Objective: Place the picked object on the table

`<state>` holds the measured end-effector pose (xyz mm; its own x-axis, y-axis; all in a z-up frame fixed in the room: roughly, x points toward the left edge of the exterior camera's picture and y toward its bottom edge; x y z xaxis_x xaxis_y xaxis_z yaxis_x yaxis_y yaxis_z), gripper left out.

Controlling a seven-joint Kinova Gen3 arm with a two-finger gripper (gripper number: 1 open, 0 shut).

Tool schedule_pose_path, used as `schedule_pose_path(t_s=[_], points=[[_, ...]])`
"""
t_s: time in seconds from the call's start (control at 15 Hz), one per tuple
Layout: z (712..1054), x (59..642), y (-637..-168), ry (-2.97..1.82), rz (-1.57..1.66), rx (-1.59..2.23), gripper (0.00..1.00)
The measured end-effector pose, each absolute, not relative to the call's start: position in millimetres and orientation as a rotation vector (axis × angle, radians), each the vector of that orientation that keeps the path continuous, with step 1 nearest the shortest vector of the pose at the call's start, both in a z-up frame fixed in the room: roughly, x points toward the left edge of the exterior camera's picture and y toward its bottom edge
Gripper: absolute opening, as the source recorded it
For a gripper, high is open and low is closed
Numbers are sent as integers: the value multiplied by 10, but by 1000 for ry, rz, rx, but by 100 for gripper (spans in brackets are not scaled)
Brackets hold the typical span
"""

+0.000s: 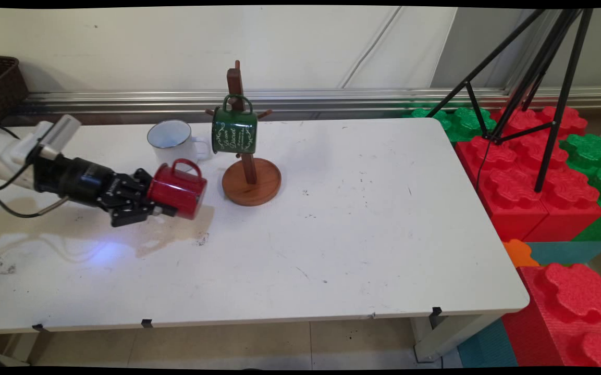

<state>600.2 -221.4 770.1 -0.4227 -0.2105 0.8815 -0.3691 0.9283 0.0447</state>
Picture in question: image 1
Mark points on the large red foam block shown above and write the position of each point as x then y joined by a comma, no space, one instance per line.
519,192

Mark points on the black table edge clip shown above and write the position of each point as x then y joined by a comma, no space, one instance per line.
39,328
147,323
436,311

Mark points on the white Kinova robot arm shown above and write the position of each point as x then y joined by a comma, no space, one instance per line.
5,156

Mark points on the black tripod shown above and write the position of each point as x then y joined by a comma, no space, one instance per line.
554,104

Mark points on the red enamel mug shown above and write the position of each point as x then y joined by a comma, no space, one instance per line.
180,190

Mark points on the teal foam piece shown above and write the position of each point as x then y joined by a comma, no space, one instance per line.
566,252

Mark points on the green foam block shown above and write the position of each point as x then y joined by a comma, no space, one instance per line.
592,156
462,122

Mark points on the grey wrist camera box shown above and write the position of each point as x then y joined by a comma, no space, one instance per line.
58,134

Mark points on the brown wooden mug tree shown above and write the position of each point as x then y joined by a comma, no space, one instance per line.
252,183

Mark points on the green enamel mug with print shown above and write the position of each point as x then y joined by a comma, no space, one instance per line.
235,131

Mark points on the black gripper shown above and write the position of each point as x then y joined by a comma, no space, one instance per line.
92,182

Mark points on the aluminium rail along wall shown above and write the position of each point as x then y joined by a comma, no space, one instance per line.
331,99

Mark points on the white enamel mug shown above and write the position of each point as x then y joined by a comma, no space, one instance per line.
172,146

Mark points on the dark brown wicker basket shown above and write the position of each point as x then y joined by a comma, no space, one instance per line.
0,86

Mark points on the orange foam piece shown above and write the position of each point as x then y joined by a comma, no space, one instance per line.
518,254

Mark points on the teal foam mat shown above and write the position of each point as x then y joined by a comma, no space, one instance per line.
488,346

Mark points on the white table leg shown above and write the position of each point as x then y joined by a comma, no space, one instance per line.
446,336
34,346

